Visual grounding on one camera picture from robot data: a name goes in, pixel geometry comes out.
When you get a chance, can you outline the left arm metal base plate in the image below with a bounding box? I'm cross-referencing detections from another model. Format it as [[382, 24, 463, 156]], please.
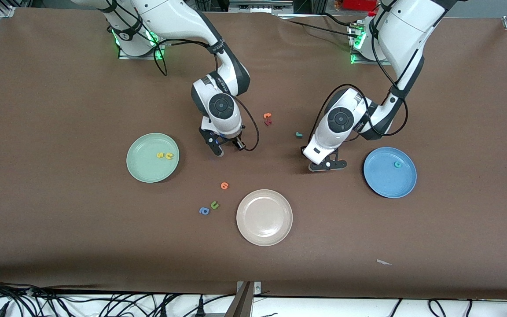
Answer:
[[349, 22, 390, 66]]

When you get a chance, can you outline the blue plate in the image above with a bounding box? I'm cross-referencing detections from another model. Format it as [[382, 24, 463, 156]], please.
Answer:
[[363, 147, 417, 199]]

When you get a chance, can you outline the grey equipment box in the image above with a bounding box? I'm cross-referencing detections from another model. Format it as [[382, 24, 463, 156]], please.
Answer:
[[228, 0, 294, 14]]

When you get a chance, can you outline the red box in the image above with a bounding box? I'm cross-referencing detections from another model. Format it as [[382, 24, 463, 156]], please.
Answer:
[[342, 0, 379, 11]]

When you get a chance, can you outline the grey metal table bracket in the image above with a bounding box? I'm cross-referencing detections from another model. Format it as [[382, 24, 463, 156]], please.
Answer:
[[225, 281, 262, 317]]

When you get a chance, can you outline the brown table cover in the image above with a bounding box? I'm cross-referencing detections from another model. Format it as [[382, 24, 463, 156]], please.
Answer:
[[0, 8, 507, 300]]

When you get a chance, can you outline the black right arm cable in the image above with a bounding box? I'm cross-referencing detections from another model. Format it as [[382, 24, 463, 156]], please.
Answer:
[[154, 39, 260, 152]]

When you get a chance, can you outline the beige plate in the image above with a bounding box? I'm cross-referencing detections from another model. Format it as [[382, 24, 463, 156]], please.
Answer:
[[236, 189, 293, 247]]

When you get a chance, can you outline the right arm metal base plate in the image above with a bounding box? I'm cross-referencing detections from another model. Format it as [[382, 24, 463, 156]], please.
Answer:
[[113, 26, 167, 60]]

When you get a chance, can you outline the thin black base cable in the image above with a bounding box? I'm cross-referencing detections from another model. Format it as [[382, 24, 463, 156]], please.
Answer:
[[287, 12, 362, 40]]

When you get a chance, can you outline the green plate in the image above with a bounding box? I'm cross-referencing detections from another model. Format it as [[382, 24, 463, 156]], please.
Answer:
[[126, 133, 180, 183]]

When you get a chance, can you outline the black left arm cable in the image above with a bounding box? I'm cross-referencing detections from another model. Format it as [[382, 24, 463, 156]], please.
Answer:
[[310, 7, 409, 142]]

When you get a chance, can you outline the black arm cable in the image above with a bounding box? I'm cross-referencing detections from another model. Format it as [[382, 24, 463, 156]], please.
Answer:
[[154, 39, 260, 152], [310, 7, 409, 142]]

